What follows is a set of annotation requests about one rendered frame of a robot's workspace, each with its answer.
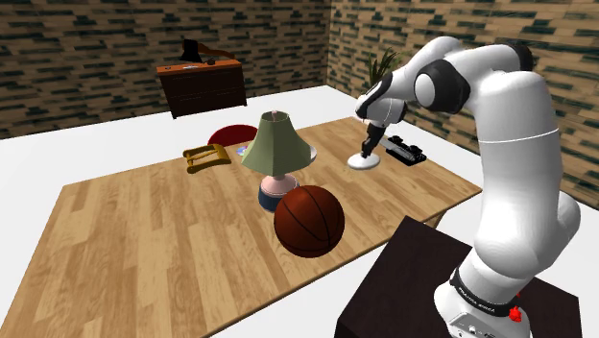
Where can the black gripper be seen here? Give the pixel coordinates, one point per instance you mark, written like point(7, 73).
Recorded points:
point(374, 138)

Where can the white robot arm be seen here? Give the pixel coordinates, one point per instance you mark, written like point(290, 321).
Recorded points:
point(510, 154)

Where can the white round plate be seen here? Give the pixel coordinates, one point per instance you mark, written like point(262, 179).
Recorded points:
point(360, 163)

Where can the black stapler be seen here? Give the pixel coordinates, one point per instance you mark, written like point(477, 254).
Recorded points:
point(408, 152)

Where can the white flat dish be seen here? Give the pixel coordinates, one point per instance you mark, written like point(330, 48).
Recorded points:
point(313, 153)

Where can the green potted plant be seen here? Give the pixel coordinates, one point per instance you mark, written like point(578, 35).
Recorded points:
point(381, 68)

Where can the green shade table lamp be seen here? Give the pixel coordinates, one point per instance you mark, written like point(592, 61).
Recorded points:
point(276, 145)

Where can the brown basketball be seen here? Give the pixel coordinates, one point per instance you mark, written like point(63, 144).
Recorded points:
point(309, 222)

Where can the shiny compact disc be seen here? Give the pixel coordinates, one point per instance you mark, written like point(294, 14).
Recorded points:
point(241, 151)

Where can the dark robot stand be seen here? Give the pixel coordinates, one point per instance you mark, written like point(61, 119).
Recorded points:
point(402, 285)

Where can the dark wooden dresser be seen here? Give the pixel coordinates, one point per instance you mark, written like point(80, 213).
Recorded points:
point(203, 89)

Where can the light wooden table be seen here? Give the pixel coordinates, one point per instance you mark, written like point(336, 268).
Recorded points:
point(154, 224)

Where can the yellow open frame holder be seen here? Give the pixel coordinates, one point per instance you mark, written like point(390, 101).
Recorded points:
point(193, 154)

